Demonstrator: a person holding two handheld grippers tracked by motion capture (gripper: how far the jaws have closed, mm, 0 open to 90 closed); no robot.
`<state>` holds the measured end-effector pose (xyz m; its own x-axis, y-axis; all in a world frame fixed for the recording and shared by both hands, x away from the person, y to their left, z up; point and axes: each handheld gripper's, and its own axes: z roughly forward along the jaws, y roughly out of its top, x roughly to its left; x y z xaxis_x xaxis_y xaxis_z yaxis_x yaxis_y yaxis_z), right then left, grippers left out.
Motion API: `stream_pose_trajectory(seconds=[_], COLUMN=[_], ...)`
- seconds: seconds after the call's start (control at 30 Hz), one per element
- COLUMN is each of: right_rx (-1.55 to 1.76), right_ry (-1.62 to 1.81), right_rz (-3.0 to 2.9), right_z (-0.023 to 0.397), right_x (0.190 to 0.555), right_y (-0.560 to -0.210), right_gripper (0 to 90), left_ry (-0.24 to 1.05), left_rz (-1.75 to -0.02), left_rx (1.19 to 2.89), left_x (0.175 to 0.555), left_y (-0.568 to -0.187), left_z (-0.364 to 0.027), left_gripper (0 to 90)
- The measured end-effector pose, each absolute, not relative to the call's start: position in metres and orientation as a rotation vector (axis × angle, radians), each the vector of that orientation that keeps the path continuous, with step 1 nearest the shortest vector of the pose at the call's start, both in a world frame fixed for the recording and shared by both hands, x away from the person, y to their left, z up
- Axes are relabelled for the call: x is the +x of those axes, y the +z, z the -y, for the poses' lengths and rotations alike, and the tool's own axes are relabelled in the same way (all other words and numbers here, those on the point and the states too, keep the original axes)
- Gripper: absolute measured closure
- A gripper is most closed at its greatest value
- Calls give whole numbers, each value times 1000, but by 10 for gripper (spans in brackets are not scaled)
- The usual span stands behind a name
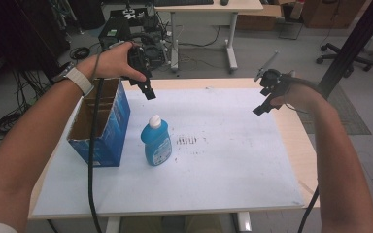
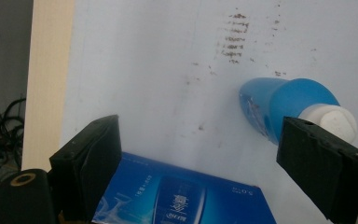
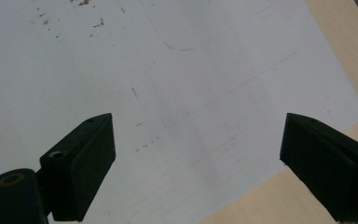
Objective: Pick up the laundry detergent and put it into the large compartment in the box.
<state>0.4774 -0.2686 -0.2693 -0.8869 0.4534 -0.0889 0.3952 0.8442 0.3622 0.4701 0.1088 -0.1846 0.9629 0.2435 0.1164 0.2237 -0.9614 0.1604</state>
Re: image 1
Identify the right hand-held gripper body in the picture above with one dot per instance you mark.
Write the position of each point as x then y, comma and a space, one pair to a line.
273, 79

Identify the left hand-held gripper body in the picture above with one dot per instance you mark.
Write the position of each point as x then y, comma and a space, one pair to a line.
140, 61

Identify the blue cardboard box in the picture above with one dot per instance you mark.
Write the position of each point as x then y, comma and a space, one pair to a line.
113, 123

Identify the blue dish soap bottle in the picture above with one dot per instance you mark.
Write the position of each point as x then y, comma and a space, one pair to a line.
157, 144

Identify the person's left hand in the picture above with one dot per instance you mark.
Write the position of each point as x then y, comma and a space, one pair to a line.
110, 64

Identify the person's right hand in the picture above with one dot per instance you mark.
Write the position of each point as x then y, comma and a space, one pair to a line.
304, 97

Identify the open computer case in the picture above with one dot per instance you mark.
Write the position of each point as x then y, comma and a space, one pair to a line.
155, 48

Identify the black computer tower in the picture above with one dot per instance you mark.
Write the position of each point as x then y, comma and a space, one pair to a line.
113, 29

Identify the brown cardboard box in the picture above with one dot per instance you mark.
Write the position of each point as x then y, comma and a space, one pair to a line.
259, 19

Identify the wristwatch with white band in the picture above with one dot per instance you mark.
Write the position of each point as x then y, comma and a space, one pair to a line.
79, 81

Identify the black keyboard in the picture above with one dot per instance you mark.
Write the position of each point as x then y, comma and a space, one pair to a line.
183, 2

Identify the black office chair base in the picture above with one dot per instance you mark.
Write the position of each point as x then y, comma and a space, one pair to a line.
346, 58

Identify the grey floor mat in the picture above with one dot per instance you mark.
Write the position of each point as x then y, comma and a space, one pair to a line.
343, 113

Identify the white desk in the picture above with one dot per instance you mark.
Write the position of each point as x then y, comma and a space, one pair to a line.
207, 6

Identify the brown wooden cabinet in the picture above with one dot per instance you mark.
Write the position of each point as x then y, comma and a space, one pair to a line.
333, 13

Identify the black computer mouse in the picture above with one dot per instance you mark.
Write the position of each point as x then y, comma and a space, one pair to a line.
225, 2

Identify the white table leg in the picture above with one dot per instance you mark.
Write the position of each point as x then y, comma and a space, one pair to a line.
112, 225
243, 221

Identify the dark curtain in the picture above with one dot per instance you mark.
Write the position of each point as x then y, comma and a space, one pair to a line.
19, 32

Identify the black metal post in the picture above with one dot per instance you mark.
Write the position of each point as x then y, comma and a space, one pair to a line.
356, 42

